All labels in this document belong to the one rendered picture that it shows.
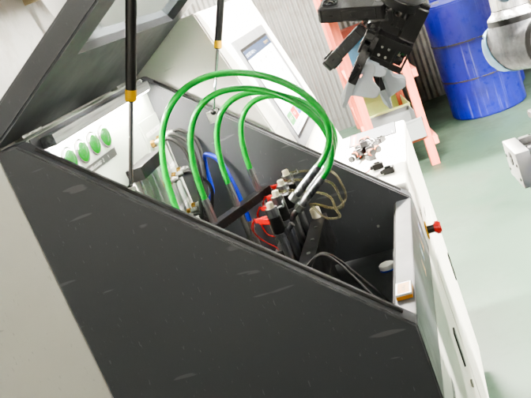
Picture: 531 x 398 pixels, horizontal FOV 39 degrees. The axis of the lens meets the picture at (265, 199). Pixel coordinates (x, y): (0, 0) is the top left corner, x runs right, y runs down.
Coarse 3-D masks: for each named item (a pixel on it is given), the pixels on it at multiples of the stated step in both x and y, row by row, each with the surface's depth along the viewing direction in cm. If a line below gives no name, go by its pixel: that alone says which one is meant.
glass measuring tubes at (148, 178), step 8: (152, 152) 174; (144, 160) 167; (152, 160) 168; (136, 168) 161; (144, 168) 162; (152, 168) 167; (160, 168) 173; (128, 176) 162; (136, 176) 162; (144, 176) 162; (152, 176) 167; (160, 176) 174; (136, 184) 163; (144, 184) 164; (152, 184) 167; (160, 184) 171; (144, 192) 164; (152, 192) 164; (160, 192) 171; (160, 200) 168; (168, 200) 172
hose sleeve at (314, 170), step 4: (312, 168) 154; (316, 168) 153; (320, 168) 153; (308, 172) 154; (312, 172) 154; (316, 172) 153; (308, 176) 154; (312, 176) 154; (304, 180) 154; (308, 180) 154; (312, 180) 155; (300, 184) 155; (304, 184) 155; (308, 184) 155; (296, 188) 156; (300, 188) 155; (304, 188) 155; (296, 192) 156; (300, 192) 155; (296, 196) 156; (300, 196) 156
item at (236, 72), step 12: (216, 72) 150; (228, 72) 150; (240, 72) 149; (252, 72) 149; (192, 84) 152; (288, 84) 149; (180, 96) 154; (312, 96) 149; (168, 108) 154; (324, 120) 150; (324, 156) 152; (168, 180) 160; (168, 192) 161
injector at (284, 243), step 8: (272, 208) 158; (272, 216) 158; (280, 216) 158; (272, 224) 159; (280, 224) 158; (288, 224) 159; (280, 232) 159; (288, 232) 159; (280, 240) 160; (288, 248) 160; (288, 256) 161
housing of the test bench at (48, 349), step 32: (0, 192) 128; (0, 224) 130; (0, 256) 132; (32, 256) 131; (0, 288) 135; (32, 288) 134; (0, 320) 137; (32, 320) 136; (64, 320) 135; (0, 352) 139; (32, 352) 138; (64, 352) 137; (0, 384) 142; (32, 384) 141; (64, 384) 139; (96, 384) 138
